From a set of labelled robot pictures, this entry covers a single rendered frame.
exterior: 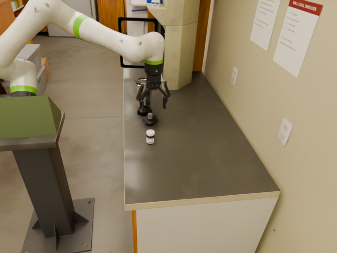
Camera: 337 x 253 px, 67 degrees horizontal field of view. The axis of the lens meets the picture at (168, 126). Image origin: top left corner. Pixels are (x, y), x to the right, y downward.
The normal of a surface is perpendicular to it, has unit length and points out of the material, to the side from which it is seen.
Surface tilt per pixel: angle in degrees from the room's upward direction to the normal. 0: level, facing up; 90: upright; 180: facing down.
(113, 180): 0
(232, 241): 90
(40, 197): 90
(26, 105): 90
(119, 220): 0
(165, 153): 0
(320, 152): 90
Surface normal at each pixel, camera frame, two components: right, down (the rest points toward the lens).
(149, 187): 0.05, -0.83
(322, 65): -0.99, 0.04
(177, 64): 0.15, 0.56
